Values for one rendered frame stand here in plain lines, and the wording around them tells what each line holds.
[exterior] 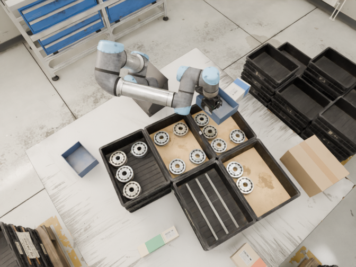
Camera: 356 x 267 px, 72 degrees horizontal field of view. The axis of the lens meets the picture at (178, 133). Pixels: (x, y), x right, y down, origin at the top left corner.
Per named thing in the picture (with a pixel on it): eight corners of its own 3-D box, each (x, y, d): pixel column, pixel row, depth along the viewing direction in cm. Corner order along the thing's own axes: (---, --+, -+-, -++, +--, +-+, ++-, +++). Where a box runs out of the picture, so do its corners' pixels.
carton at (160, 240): (142, 257, 142) (141, 257, 137) (138, 247, 144) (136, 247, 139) (179, 236, 147) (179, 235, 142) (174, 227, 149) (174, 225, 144)
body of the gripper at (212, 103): (211, 114, 128) (211, 103, 117) (200, 104, 131) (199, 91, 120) (222, 106, 129) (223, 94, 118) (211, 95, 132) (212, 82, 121)
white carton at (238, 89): (236, 84, 198) (238, 77, 190) (248, 92, 195) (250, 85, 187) (220, 99, 192) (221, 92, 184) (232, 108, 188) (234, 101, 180)
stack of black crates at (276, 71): (236, 87, 266) (245, 56, 226) (255, 73, 274) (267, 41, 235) (263, 111, 252) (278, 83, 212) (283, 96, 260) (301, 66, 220)
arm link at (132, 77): (133, 93, 170) (118, 91, 159) (136, 73, 167) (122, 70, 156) (146, 97, 164) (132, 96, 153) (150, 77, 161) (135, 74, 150)
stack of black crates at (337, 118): (295, 139, 237) (318, 114, 197) (314, 122, 245) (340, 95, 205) (330, 169, 222) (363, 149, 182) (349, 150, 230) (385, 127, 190)
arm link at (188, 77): (172, 88, 112) (195, 94, 110) (178, 63, 110) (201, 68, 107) (177, 88, 120) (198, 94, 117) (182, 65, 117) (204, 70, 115)
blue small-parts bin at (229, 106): (195, 103, 147) (196, 96, 141) (213, 90, 151) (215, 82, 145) (218, 125, 140) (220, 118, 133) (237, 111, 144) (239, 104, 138)
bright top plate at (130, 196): (120, 187, 145) (119, 187, 145) (134, 178, 148) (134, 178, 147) (128, 202, 141) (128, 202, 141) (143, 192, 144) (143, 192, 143)
